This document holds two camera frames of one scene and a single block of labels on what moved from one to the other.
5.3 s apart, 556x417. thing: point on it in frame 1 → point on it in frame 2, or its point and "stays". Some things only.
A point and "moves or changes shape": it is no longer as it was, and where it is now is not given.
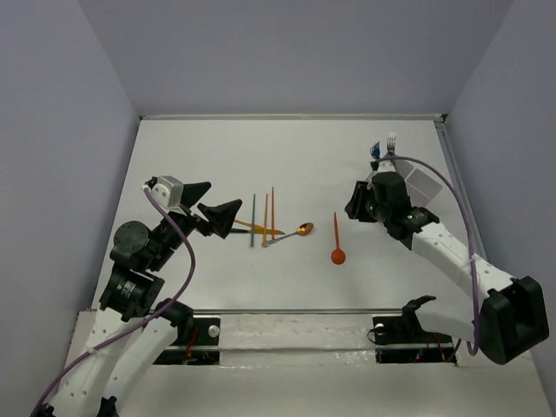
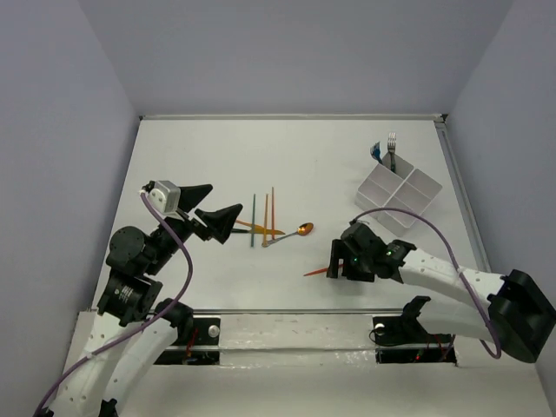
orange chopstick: [273, 221] stays
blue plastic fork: [374, 150] stays
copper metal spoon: [302, 230] stays
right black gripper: [354, 207] → [338, 250]
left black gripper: [194, 215] stays
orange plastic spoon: [338, 255] moves or changes shape
